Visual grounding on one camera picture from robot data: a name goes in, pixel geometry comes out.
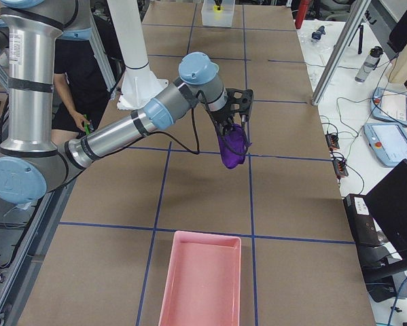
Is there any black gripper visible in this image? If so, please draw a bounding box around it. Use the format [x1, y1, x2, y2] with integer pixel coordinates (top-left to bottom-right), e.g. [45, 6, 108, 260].
[212, 109, 238, 139]

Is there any purple cloth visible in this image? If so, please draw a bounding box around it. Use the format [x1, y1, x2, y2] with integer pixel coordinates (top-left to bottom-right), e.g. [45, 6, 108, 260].
[217, 124, 249, 169]

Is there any yellow paper cup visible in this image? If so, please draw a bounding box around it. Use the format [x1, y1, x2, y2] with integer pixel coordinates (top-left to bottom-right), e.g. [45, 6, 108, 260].
[213, 5, 223, 12]

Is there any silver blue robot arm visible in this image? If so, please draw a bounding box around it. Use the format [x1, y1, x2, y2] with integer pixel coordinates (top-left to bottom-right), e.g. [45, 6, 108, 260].
[0, 1, 235, 204]

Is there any black power box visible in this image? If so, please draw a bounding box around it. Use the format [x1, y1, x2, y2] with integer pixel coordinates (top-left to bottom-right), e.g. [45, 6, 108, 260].
[343, 194, 381, 247]

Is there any clear plastic bin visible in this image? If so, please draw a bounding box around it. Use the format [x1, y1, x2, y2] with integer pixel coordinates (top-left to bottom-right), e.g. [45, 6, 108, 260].
[201, 0, 235, 27]

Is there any folded blue umbrella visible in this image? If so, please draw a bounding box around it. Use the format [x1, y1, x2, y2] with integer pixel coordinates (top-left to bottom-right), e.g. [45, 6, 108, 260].
[311, 25, 325, 42]

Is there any red cylinder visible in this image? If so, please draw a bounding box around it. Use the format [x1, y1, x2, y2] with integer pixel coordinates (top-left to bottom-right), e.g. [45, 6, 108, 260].
[295, 0, 310, 29]

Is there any person in black shirt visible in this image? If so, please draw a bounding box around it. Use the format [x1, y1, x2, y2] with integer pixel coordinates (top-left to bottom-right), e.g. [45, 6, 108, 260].
[52, 39, 111, 145]

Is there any pink plastic bin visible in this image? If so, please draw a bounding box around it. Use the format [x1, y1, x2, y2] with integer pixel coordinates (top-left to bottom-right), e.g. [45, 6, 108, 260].
[158, 231, 241, 325]

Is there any clear water bottle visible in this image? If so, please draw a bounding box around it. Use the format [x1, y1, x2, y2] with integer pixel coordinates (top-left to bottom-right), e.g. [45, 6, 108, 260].
[355, 46, 383, 83]

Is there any far teach pendant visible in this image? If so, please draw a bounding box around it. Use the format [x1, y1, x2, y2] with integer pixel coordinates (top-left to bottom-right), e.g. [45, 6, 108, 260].
[370, 87, 407, 127]

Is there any teach pendant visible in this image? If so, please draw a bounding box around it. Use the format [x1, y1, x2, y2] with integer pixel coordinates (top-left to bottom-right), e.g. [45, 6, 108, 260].
[363, 122, 407, 167]
[370, 87, 407, 127]

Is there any near teach pendant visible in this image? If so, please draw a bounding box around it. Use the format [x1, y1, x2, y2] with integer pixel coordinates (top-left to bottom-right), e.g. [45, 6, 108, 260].
[363, 122, 407, 167]

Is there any black monitor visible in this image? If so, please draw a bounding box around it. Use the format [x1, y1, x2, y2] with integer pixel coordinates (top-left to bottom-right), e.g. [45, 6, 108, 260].
[364, 159, 407, 257]

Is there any black monitor stand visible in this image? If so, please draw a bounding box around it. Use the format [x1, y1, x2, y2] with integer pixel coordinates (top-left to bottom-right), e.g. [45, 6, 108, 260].
[357, 244, 407, 302]

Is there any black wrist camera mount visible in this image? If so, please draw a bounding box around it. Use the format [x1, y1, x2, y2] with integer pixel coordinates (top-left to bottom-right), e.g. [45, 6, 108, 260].
[226, 88, 253, 123]

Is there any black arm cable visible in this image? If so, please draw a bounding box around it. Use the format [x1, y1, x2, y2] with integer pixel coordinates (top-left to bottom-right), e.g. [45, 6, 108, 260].
[145, 90, 224, 156]

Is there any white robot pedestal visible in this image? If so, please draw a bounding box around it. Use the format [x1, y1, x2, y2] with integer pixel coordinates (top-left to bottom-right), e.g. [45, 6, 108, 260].
[107, 0, 169, 110]

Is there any aluminium frame post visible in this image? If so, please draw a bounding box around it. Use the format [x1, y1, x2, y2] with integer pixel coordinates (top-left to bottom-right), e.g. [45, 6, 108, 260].
[311, 0, 371, 106]

